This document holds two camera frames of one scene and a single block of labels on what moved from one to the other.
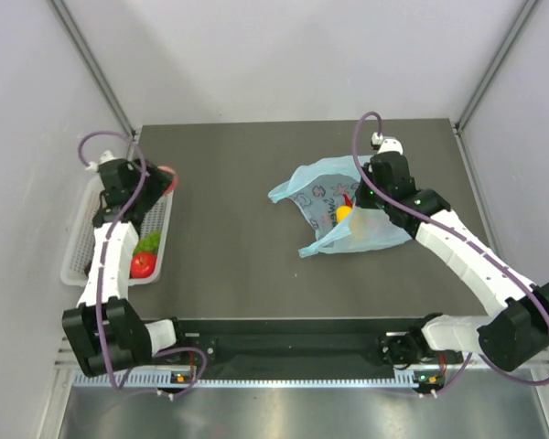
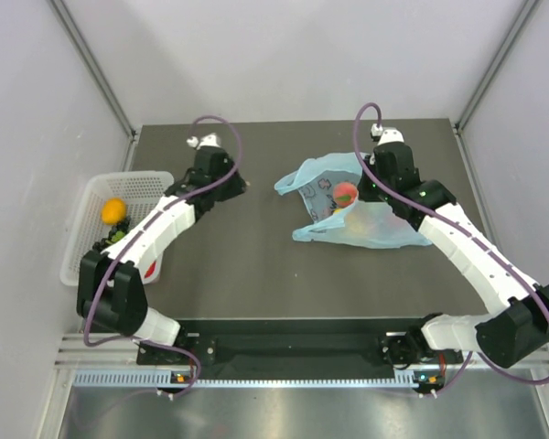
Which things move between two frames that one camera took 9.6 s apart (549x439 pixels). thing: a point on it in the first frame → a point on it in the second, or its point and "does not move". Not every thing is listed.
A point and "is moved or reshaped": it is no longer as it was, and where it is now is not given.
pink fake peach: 174,179 → 345,194
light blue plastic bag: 324,193 is moved or reshaped
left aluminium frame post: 93,63 does not move
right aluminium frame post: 526,14 does not move
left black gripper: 159,181 → 237,187
